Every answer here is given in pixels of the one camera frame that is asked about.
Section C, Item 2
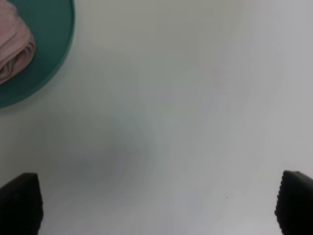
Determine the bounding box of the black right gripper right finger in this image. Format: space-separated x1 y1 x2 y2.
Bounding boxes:
274 170 313 235

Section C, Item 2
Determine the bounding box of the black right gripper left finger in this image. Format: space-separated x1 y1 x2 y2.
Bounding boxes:
0 173 44 235

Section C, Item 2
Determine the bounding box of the pink towel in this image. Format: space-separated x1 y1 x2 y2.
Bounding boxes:
0 0 36 84

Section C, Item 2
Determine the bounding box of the teal round plate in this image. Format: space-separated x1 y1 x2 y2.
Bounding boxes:
0 0 75 108

